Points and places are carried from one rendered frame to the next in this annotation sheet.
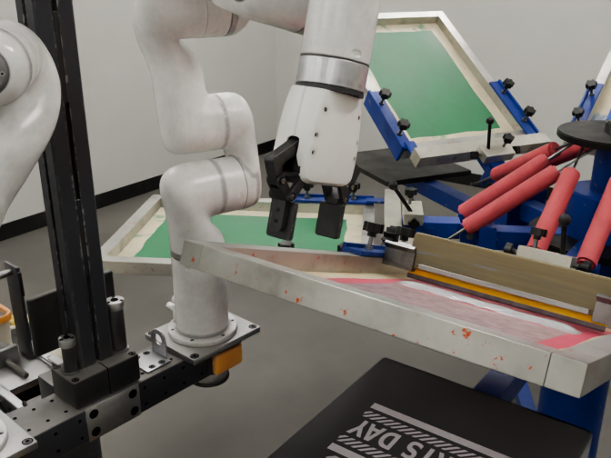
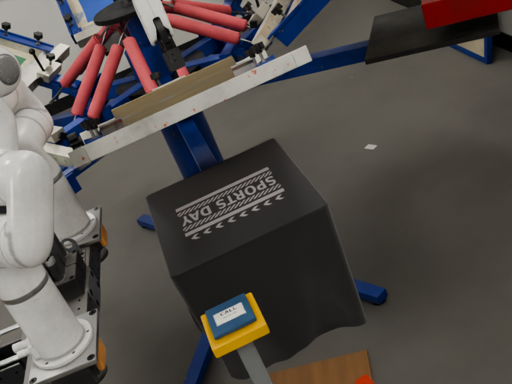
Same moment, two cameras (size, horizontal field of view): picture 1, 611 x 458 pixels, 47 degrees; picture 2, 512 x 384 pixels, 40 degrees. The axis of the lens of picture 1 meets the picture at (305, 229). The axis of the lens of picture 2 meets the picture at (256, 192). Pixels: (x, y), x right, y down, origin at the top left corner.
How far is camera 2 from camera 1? 0.97 m
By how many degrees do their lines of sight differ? 38
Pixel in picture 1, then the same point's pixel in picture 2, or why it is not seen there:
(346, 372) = not seen: hidden behind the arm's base
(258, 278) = (133, 133)
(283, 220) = (178, 57)
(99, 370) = (74, 266)
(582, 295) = (223, 75)
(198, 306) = (72, 209)
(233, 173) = (36, 115)
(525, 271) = (187, 84)
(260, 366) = not seen: outside the picture
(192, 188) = (29, 134)
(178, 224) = not seen: hidden behind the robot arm
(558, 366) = (297, 55)
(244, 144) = (27, 95)
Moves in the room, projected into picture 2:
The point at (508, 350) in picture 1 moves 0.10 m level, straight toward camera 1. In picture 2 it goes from (275, 64) to (301, 70)
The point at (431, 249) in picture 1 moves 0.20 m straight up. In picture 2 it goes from (128, 112) to (99, 52)
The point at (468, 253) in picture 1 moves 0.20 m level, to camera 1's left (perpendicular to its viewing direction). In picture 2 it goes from (151, 98) to (106, 134)
